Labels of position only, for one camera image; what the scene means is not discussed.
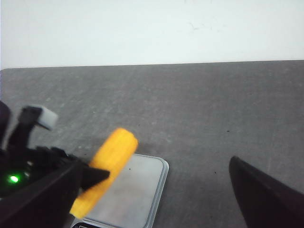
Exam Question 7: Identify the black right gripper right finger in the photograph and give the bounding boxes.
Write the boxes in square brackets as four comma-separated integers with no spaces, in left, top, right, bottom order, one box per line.
[229,156,304,228]

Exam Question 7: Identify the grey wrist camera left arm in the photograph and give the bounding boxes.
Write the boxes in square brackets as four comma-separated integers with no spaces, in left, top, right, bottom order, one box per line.
[19,105,58,131]

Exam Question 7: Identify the yellow corn cob piece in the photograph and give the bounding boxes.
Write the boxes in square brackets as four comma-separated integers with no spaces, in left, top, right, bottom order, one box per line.
[70,128,138,219]

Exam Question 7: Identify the silver digital kitchen scale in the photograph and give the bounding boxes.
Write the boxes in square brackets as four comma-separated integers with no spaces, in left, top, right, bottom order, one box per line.
[71,154,169,228]

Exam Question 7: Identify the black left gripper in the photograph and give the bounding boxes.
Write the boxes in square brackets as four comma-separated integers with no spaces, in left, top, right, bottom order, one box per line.
[0,112,110,197]

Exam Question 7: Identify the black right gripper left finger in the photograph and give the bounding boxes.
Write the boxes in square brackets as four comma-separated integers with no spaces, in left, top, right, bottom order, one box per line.
[0,162,82,228]

